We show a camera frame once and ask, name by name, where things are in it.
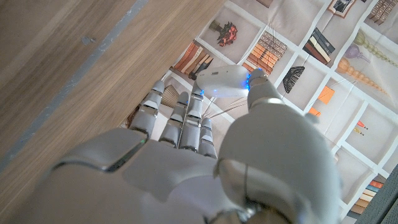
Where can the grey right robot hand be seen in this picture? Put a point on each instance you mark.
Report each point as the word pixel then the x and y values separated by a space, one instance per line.
pixel 174 186

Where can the white airpods case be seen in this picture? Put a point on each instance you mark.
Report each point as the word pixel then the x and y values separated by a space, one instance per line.
pixel 222 81

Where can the printed bookshelf backdrop cloth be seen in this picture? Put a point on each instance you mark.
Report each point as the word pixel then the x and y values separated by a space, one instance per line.
pixel 342 93

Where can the grey perforated metal panel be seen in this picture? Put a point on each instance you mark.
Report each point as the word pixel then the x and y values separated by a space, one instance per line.
pixel 382 202

